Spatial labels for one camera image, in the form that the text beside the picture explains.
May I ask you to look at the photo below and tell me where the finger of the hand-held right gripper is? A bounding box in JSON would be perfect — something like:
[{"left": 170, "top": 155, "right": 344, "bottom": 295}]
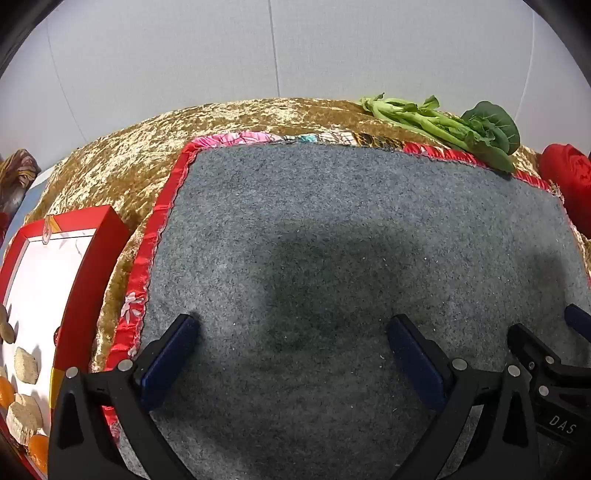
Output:
[
  {"left": 508, "top": 323, "right": 591, "bottom": 398},
  {"left": 566, "top": 304, "right": 591, "bottom": 344}
]

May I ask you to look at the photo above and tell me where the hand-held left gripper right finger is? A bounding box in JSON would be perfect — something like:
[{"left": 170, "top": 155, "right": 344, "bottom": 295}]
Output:
[{"left": 387, "top": 314, "right": 542, "bottom": 480}]

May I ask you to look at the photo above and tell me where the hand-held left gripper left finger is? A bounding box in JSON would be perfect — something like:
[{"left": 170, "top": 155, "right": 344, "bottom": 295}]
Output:
[{"left": 47, "top": 314, "right": 200, "bottom": 480}]

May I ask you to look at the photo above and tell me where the red cardboard box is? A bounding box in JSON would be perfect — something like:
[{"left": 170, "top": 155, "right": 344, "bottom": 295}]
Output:
[{"left": 0, "top": 206, "right": 132, "bottom": 480}]

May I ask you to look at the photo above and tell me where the pale beige dried chunk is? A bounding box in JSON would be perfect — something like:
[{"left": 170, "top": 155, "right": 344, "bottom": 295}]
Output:
[
  {"left": 14, "top": 347, "right": 40, "bottom": 385},
  {"left": 7, "top": 394, "right": 44, "bottom": 446}
]

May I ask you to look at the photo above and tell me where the red cloth bundle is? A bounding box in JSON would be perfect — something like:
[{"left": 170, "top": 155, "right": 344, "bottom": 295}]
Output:
[{"left": 539, "top": 143, "right": 591, "bottom": 241}]

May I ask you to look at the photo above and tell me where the grey felt mat red trim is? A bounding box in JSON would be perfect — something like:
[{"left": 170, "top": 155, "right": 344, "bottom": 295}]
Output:
[{"left": 104, "top": 130, "right": 591, "bottom": 480}]

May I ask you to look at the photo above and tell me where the gold velvet cloth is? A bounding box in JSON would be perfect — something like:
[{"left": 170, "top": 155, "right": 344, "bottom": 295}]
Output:
[{"left": 23, "top": 97, "right": 591, "bottom": 374}]

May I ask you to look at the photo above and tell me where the green leafy vegetable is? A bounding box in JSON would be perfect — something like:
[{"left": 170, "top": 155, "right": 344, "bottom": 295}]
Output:
[{"left": 360, "top": 93, "right": 522, "bottom": 174}]

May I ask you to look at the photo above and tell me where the striped knitted cloth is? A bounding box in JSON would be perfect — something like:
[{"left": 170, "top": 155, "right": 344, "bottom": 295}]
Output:
[{"left": 0, "top": 148, "right": 42, "bottom": 217}]

